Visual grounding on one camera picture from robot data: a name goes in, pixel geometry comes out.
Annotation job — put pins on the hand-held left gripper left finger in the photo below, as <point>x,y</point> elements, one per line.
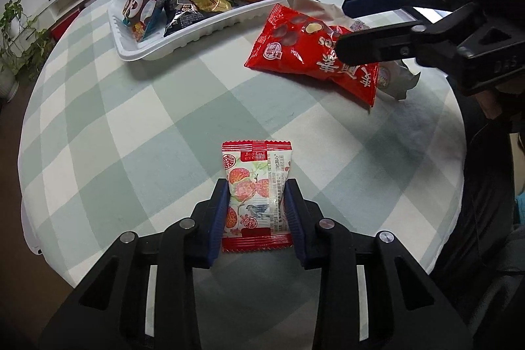
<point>221,206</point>

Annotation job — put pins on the white ribbed plant pot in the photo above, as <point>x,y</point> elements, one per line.
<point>7,81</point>

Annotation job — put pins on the person's dark clothing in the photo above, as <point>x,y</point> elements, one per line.
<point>484,177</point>

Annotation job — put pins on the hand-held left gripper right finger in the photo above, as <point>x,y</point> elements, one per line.
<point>292,218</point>

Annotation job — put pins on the green pothos plant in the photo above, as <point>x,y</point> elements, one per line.
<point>20,34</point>

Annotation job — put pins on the white snack bag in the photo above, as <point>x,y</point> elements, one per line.
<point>316,5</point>

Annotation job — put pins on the black snack packet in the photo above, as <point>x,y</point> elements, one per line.
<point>180,16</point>

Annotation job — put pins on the panda printed snack packet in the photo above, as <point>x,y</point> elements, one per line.
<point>141,7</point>

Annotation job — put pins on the grey fabric office chair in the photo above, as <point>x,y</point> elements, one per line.
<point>500,305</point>

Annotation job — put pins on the large red snack bag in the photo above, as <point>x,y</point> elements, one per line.
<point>295,42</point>

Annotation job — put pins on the white plastic tray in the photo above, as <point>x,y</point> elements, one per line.
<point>192,40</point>

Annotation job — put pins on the red and white floral packet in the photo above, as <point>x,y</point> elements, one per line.
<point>256,190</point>

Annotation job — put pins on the green checkered tablecloth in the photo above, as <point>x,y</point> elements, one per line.
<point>123,128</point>

